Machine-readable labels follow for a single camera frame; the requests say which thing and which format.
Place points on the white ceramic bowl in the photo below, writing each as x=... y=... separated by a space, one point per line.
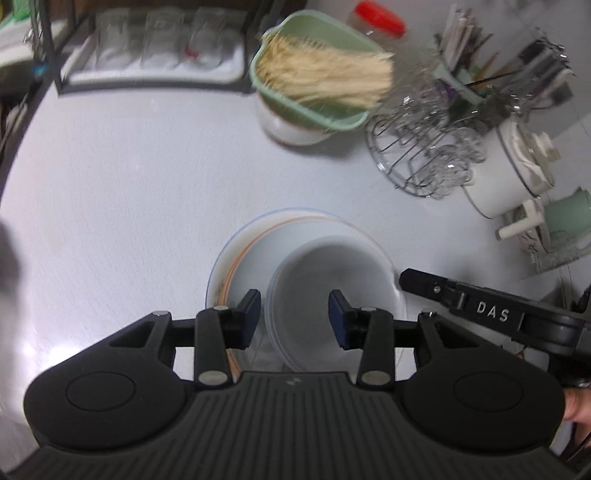
x=286 y=127

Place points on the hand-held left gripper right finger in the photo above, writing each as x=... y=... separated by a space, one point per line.
x=339 y=318

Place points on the green plastic colander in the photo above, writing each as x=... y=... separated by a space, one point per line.
x=295 y=27

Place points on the green chopstick holder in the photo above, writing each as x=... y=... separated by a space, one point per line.
x=455 y=81

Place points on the enoki mushroom bunch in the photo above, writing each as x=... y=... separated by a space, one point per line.
x=323 y=74

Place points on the textured drinking glass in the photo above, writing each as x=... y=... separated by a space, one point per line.
x=450 y=168

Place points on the red lid glass jar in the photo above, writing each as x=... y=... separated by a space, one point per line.
x=376 y=18

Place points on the utensil holder with chopsticks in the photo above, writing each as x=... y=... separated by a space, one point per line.
x=461 y=37

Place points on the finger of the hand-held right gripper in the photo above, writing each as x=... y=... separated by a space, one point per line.
x=429 y=286

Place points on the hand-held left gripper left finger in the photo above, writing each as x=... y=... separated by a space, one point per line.
x=249 y=318

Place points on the person's right hand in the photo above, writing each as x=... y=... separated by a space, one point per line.
x=579 y=406

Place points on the upturned clear glass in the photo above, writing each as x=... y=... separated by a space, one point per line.
x=115 y=37
x=164 y=39
x=210 y=39

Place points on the black dish rack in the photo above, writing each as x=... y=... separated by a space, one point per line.
x=46 y=69

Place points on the tray of drinking glasses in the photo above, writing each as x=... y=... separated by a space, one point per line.
x=138 y=74

